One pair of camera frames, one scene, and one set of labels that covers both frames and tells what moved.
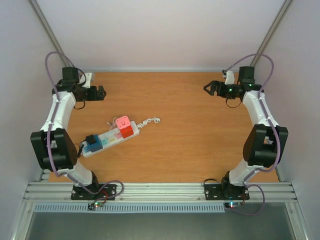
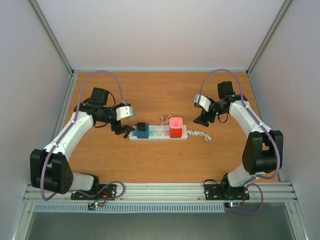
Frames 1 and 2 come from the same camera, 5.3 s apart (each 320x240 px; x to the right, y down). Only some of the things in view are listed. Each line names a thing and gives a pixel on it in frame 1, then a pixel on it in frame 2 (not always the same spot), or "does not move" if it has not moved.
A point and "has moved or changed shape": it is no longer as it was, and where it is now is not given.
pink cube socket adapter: (122, 122) has moved or changed shape
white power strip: (110, 139) -> (133, 135)
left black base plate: (108, 193) does not move
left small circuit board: (91, 206) does not move
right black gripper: (219, 86) -> (206, 117)
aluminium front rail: (61, 192) does not move
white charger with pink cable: (113, 124) has moved or changed shape
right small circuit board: (231, 204) does not move
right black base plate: (225, 192) does not move
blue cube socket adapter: (94, 147) -> (141, 134)
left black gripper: (93, 96) -> (118, 128)
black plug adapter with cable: (90, 139) has moved or changed shape
